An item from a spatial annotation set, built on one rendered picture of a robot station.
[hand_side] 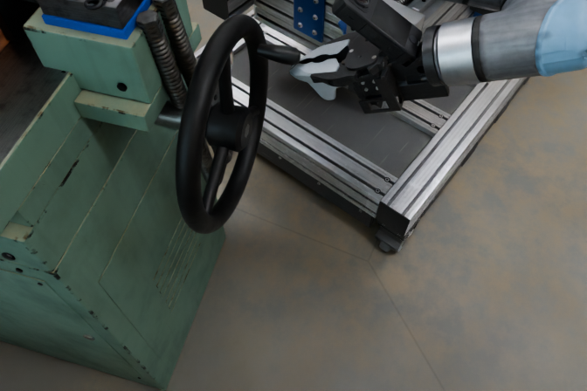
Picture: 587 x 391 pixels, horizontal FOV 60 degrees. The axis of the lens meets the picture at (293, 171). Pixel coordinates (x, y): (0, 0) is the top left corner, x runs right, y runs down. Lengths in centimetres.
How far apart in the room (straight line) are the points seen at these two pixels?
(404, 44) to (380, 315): 93
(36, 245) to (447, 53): 53
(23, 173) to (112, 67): 15
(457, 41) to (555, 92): 148
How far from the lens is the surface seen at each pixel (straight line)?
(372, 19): 61
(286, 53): 69
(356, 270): 146
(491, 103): 162
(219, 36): 59
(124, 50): 59
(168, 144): 96
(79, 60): 65
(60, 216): 72
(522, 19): 60
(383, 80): 64
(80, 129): 71
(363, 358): 139
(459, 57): 60
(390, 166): 140
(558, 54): 59
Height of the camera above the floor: 133
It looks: 55 degrees down
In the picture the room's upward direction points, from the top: straight up
